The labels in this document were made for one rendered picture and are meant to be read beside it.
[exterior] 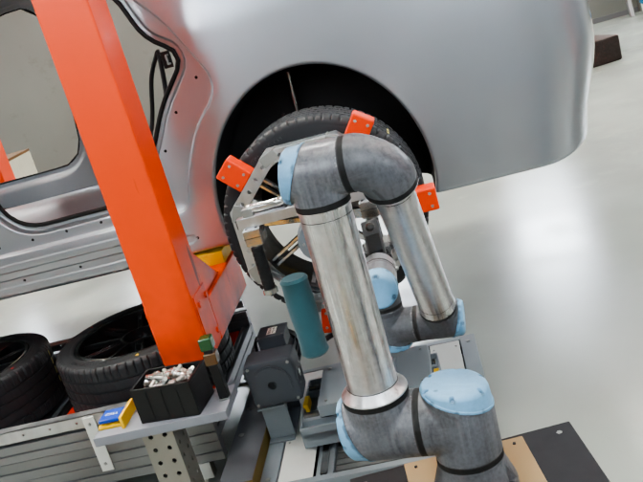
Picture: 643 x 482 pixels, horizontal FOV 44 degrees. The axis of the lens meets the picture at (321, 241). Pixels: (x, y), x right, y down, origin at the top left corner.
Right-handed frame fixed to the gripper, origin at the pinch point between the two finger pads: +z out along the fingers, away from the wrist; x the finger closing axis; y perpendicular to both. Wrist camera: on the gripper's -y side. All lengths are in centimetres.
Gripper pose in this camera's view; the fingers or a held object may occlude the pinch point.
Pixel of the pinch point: (377, 237)
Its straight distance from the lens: 227.1
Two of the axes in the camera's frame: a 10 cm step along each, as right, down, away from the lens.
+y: 2.7, 9.2, 2.8
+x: 9.6, -2.4, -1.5
